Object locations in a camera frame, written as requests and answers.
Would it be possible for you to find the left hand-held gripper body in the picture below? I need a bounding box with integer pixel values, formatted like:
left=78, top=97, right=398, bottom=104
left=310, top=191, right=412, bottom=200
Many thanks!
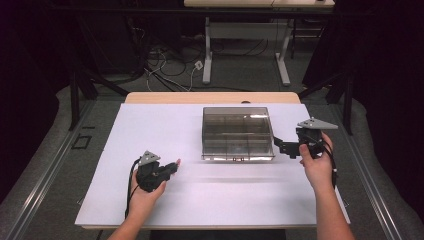
left=135, top=150, right=172, bottom=193

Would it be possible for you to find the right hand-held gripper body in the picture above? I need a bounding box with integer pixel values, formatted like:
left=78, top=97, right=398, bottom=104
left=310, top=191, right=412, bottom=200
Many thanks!
left=295, top=117, right=339, bottom=160

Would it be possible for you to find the smoky clear drawer cabinet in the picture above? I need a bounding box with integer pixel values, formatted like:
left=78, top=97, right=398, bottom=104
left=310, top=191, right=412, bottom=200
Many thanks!
left=200, top=106, right=276, bottom=163

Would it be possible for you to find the person's left hand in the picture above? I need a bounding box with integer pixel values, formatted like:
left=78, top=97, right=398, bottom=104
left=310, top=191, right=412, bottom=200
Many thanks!
left=128, top=169, right=168, bottom=215

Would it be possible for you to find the person's right hand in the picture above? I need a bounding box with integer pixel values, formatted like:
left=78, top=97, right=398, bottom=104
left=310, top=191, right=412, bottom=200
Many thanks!
left=298, top=132, right=335, bottom=192

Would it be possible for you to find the white table cover sheet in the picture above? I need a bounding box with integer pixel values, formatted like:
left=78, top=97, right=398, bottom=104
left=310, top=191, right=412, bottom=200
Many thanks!
left=74, top=102, right=351, bottom=228

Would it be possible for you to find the black metal stand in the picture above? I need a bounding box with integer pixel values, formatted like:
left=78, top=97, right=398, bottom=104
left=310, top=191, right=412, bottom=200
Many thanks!
left=67, top=64, right=130, bottom=132
left=297, top=68, right=355, bottom=136

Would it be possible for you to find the dark curtain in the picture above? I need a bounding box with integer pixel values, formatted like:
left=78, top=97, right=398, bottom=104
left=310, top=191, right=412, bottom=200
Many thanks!
left=301, top=0, right=424, bottom=214
left=0, top=0, right=73, bottom=204

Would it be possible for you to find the white-legged desk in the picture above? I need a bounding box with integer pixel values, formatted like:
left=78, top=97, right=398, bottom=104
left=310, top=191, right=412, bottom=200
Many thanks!
left=183, top=0, right=336, bottom=87

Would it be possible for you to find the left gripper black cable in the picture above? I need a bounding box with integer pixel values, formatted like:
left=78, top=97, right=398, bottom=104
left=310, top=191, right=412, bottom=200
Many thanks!
left=124, top=157, right=142, bottom=219

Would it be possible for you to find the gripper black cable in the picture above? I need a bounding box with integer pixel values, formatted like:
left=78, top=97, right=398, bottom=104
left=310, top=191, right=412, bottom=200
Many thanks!
left=311, top=134, right=338, bottom=188
left=124, top=157, right=142, bottom=219

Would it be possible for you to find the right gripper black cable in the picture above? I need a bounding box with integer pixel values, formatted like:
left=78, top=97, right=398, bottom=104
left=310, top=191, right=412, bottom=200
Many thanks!
left=311, top=134, right=338, bottom=188

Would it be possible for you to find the white floor cable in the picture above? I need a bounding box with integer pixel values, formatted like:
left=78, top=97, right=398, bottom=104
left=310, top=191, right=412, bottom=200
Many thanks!
left=144, top=49, right=201, bottom=93

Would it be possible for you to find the black floor cable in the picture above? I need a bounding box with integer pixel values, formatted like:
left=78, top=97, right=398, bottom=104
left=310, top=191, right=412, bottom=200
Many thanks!
left=146, top=54, right=188, bottom=78

